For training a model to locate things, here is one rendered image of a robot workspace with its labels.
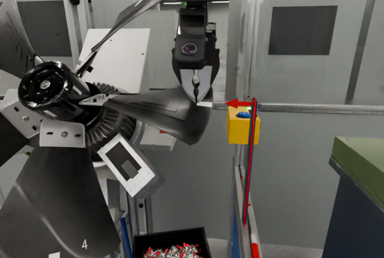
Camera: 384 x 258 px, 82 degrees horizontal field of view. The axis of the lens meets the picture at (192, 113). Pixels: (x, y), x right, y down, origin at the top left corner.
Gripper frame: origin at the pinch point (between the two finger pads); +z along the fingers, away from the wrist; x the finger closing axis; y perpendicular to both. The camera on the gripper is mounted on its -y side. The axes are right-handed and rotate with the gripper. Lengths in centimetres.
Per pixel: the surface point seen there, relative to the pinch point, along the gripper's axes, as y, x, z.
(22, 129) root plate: -4.2, 40.7, 7.4
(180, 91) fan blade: 6.3, 4.4, 1.8
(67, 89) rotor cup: -2.9, 26.4, -2.9
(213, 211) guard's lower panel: 41, -5, 110
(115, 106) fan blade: -3.4, 16.5, 0.3
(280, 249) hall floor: 35, -51, 136
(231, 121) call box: 18.8, -9.4, 19.6
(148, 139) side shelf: 38, 28, 47
